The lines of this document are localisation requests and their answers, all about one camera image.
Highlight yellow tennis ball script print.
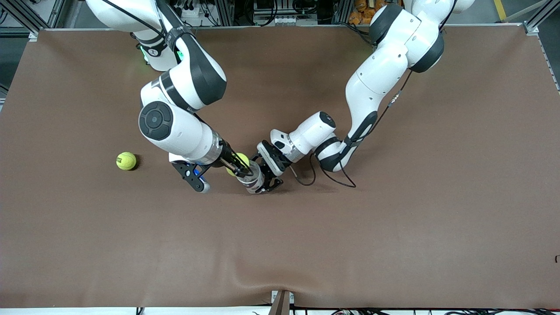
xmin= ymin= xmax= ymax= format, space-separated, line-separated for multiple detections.
xmin=226 ymin=153 xmax=250 ymax=177

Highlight silver tennis ball can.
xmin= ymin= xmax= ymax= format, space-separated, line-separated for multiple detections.
xmin=238 ymin=161 xmax=266 ymax=194

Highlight yellow tennis ball block print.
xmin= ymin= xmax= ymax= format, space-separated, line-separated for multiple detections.
xmin=116 ymin=152 xmax=137 ymax=171

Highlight brown table mat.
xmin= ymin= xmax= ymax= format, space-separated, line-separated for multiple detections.
xmin=0 ymin=24 xmax=560 ymax=309

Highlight white power strip black plugs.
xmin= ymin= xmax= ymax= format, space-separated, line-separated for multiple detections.
xmin=182 ymin=0 xmax=204 ymax=18

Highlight black electronics box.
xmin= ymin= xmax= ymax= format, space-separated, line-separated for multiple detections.
xmin=254 ymin=0 xmax=289 ymax=16

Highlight pile of orange items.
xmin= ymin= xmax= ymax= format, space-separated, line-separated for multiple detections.
xmin=349 ymin=0 xmax=382 ymax=25

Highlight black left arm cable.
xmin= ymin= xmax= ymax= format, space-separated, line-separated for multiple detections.
xmin=289 ymin=70 xmax=414 ymax=189

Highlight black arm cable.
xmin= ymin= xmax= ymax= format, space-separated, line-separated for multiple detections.
xmin=289 ymin=70 xmax=414 ymax=189
xmin=101 ymin=0 xmax=193 ymax=40

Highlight aluminium frame post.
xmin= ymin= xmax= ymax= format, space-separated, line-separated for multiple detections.
xmin=332 ymin=0 xmax=350 ymax=25
xmin=214 ymin=0 xmax=235 ymax=26

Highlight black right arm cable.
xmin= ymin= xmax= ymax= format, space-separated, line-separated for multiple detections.
xmin=101 ymin=0 xmax=193 ymax=40

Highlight aluminium frame profile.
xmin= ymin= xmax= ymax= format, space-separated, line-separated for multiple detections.
xmin=0 ymin=0 xmax=66 ymax=42
xmin=523 ymin=0 xmax=560 ymax=92

